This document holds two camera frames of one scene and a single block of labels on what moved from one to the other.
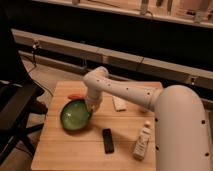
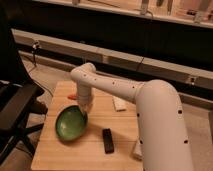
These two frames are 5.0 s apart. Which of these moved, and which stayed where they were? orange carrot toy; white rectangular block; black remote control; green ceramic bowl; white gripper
Moved: white gripper; green ceramic bowl
Stayed: white rectangular block; orange carrot toy; black remote control
